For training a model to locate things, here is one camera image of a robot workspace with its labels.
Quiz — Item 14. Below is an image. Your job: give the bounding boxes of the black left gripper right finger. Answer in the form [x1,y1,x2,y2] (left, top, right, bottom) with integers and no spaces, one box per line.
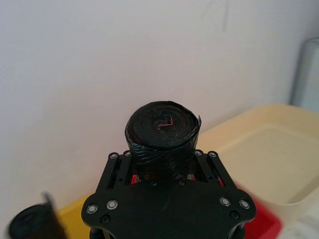
[187,149,235,188]

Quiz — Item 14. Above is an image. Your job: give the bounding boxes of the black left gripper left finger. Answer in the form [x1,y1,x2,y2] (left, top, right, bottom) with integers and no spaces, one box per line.
[99,150,137,191]

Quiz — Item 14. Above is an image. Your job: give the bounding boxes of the black plastic bag roll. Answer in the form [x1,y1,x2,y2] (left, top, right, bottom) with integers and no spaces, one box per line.
[124,100,202,184]
[8,191,68,239]

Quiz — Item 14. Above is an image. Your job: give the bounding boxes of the yellow plastic tray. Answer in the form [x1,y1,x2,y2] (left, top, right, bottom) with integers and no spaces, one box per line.
[56,194,93,239]

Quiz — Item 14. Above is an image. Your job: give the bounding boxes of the cream plastic tray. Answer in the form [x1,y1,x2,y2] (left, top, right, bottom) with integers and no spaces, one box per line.
[198,103,319,220]

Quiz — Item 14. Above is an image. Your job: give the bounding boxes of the red plastic tray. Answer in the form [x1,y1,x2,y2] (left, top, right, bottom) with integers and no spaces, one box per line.
[245,184,284,239]

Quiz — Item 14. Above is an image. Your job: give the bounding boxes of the translucent grey container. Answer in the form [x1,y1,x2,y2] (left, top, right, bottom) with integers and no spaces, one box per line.
[289,36,319,113]

